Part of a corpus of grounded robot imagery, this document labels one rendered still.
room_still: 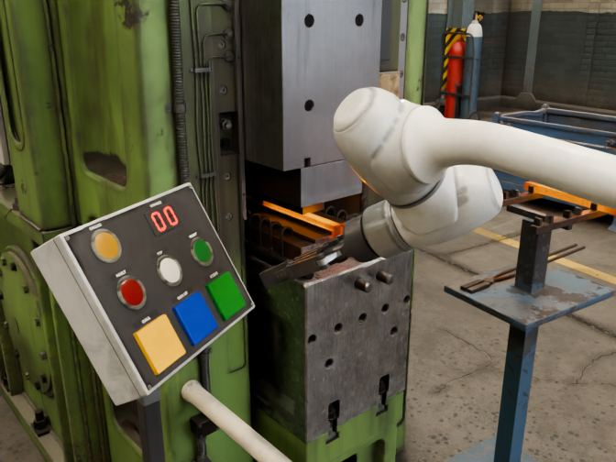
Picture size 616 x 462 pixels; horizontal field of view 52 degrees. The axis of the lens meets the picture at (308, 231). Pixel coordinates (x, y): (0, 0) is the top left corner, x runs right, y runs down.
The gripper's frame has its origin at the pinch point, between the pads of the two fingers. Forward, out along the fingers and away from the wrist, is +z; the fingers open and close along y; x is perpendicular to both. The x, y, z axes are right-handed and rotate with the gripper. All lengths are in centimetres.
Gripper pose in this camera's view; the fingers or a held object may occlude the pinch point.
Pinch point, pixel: (279, 273)
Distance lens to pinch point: 113.1
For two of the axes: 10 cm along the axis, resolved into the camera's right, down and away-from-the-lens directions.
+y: 4.2, -3.0, 8.6
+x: -4.5, -8.9, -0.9
